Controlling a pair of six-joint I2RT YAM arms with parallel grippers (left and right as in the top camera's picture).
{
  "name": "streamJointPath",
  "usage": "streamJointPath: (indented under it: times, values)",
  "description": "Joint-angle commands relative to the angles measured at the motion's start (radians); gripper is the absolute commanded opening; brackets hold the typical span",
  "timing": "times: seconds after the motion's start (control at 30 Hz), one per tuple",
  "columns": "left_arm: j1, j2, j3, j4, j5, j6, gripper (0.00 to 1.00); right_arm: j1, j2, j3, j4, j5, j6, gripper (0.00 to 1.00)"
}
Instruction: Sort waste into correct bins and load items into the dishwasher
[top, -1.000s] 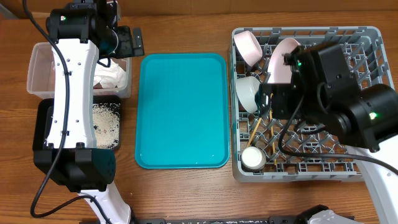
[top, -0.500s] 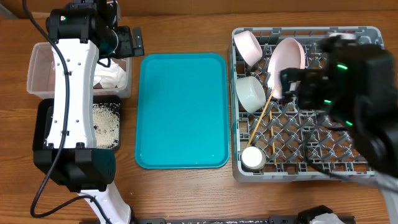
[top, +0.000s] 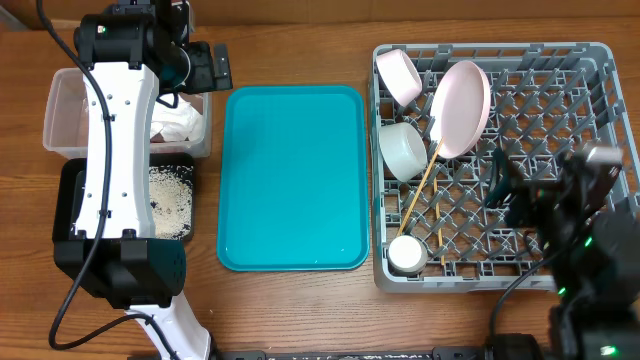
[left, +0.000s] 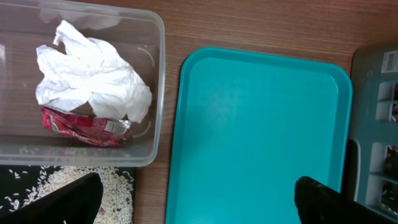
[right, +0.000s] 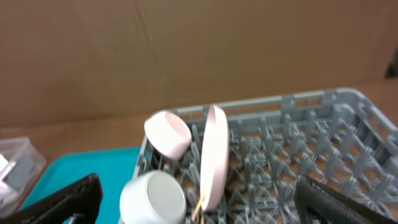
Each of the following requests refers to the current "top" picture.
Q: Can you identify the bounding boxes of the white napkin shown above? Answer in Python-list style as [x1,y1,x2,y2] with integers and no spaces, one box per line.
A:
[150,96,205,142]

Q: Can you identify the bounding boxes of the white round plate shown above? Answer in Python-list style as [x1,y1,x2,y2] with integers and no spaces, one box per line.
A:
[429,60,491,159]

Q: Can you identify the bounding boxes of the wooden chopstick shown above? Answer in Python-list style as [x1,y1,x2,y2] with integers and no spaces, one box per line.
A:
[396,138,444,237]
[433,176,446,269]

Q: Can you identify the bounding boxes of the grey shallow bowl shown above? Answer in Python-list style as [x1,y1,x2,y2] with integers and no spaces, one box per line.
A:
[379,122,427,182]

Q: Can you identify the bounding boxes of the white cup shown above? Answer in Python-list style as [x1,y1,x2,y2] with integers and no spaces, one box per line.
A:
[388,235,428,276]

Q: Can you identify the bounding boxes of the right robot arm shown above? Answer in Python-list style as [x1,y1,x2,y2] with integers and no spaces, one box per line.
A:
[484,144,639,359]

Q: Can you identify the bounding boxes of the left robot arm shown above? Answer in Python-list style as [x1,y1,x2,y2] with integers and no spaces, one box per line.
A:
[54,0,233,359]

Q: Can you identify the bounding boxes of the grey dish rack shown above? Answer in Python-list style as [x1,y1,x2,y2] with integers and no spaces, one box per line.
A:
[369,42,639,293]

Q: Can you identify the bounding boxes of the spilled rice grains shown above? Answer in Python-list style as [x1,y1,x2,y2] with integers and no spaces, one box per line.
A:
[149,165,193,240]

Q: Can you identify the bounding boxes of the teal serving tray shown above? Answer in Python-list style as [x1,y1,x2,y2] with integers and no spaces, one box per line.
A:
[217,85,370,272]

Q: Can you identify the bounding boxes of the clear plastic bin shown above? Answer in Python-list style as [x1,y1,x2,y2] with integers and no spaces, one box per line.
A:
[43,68,212,159]

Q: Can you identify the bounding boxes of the black tray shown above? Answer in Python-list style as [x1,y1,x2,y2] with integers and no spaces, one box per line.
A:
[52,153,195,242]

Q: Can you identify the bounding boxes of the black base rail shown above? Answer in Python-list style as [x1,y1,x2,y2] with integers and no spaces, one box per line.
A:
[211,346,495,360]

